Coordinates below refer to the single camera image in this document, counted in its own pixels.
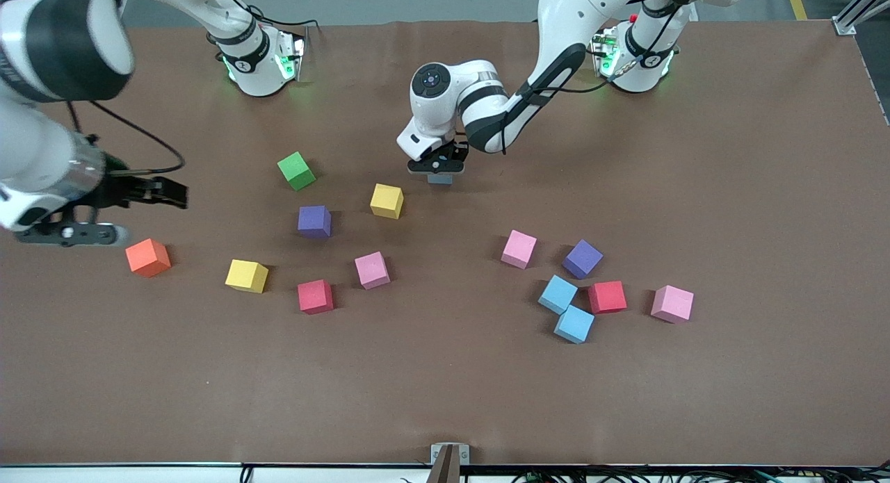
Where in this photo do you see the yellow foam cube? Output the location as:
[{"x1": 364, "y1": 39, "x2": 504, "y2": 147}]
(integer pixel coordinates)
[
  {"x1": 225, "y1": 259, "x2": 270, "y2": 294},
  {"x1": 369, "y1": 183, "x2": 405, "y2": 220}
]

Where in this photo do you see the pink foam cube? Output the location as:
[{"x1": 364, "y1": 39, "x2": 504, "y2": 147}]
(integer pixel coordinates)
[
  {"x1": 652, "y1": 285, "x2": 695, "y2": 324},
  {"x1": 354, "y1": 251, "x2": 391, "y2": 290},
  {"x1": 501, "y1": 229, "x2": 538, "y2": 270}
]

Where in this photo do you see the purple foam cube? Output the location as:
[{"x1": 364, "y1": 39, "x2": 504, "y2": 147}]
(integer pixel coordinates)
[
  {"x1": 562, "y1": 239, "x2": 604, "y2": 280},
  {"x1": 298, "y1": 205, "x2": 332, "y2": 239}
]

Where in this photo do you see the orange foam cube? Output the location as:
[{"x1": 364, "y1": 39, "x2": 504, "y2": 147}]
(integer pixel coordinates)
[{"x1": 125, "y1": 238, "x2": 172, "y2": 278}]

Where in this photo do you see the green foam cube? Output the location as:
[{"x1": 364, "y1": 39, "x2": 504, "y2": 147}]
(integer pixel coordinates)
[{"x1": 277, "y1": 151, "x2": 317, "y2": 192}]

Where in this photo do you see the red foam cube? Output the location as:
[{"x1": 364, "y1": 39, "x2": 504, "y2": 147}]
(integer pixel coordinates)
[
  {"x1": 588, "y1": 281, "x2": 628, "y2": 315},
  {"x1": 298, "y1": 279, "x2": 334, "y2": 315}
]

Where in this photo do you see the brown table cover sheet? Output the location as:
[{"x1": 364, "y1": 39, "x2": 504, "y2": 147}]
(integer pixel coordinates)
[{"x1": 0, "y1": 19, "x2": 890, "y2": 468}]

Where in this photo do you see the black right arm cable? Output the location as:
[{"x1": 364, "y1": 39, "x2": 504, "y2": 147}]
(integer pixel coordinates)
[{"x1": 65, "y1": 99, "x2": 186, "y2": 176}]

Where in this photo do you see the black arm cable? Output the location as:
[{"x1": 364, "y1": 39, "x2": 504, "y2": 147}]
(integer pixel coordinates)
[
  {"x1": 499, "y1": 0, "x2": 693, "y2": 156},
  {"x1": 65, "y1": 99, "x2": 186, "y2": 176}
]

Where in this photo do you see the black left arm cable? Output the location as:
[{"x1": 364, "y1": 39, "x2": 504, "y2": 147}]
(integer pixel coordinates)
[{"x1": 499, "y1": 0, "x2": 693, "y2": 156}]

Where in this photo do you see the white table edge rail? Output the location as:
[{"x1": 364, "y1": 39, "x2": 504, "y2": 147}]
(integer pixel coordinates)
[{"x1": 0, "y1": 462, "x2": 890, "y2": 483}]

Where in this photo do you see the grey metal bracket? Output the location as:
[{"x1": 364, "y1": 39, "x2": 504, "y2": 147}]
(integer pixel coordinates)
[{"x1": 430, "y1": 443, "x2": 471, "y2": 466}]

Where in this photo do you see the aluminium frame profile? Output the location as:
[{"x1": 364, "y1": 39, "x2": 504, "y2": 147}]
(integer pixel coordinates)
[{"x1": 832, "y1": 0, "x2": 890, "y2": 36}]

